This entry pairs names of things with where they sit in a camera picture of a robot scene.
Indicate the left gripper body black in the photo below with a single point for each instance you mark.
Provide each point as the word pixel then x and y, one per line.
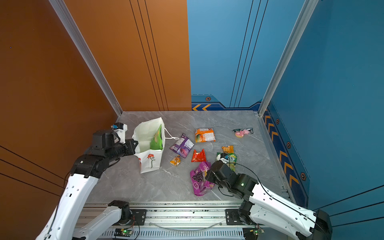
pixel 121 150

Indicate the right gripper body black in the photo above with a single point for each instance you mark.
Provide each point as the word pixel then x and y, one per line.
pixel 212 177

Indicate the green yellow candy bag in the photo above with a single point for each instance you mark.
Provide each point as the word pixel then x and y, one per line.
pixel 230 159

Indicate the magenta purple snack bag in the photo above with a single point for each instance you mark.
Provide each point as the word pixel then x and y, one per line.
pixel 198 177

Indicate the white paper bag with flowers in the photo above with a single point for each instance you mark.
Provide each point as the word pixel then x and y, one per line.
pixel 151 137

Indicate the large green Lays chip bag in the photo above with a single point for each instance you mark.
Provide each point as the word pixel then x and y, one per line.
pixel 157 141

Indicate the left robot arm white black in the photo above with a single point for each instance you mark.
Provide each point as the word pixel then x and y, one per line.
pixel 84 175

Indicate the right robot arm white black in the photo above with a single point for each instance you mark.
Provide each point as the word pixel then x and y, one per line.
pixel 261 206

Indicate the small orange wrapper packet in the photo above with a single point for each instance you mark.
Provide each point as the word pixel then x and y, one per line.
pixel 228 149

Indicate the red small snack packet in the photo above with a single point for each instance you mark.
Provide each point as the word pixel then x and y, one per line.
pixel 199 156

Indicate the orange snack packet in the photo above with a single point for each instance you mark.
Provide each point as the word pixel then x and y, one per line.
pixel 203 135

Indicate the small orange yellow candy packet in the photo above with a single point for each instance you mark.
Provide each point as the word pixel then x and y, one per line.
pixel 176 161

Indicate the purple small snack packet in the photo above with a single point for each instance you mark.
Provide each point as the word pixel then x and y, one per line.
pixel 182 146

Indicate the right green circuit board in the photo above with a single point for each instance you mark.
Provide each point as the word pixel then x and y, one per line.
pixel 257 232

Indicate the green circuit board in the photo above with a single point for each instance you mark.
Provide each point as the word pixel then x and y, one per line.
pixel 257 232
pixel 123 233

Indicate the left green circuit board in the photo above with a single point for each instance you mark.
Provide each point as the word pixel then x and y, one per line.
pixel 123 233

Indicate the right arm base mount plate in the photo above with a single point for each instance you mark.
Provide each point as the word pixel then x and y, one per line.
pixel 233 217

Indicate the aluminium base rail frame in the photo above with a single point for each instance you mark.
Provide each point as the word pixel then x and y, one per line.
pixel 204 220

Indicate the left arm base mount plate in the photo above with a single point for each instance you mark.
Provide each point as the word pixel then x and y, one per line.
pixel 133 217

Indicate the left aluminium corner post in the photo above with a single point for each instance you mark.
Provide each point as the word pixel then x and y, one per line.
pixel 76 36

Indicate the aluminium corner post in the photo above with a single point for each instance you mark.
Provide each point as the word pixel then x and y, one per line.
pixel 295 36
pixel 76 36

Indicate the right aluminium corner post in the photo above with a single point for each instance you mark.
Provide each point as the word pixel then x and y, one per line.
pixel 295 36

